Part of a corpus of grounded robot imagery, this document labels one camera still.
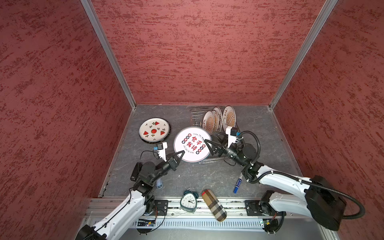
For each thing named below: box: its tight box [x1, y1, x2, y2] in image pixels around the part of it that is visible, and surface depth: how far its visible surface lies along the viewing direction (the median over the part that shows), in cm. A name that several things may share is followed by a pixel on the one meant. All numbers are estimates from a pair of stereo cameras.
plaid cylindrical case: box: [201, 189, 227, 222], surface depth 74 cm
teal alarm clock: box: [180, 187, 199, 214], surface depth 74 cm
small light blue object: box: [156, 178, 163, 189], surface depth 81 cm
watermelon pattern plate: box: [139, 117, 171, 143], surface depth 104 cm
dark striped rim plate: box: [139, 117, 172, 144], surface depth 104 cm
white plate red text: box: [173, 126, 212, 163], surface depth 74 cm
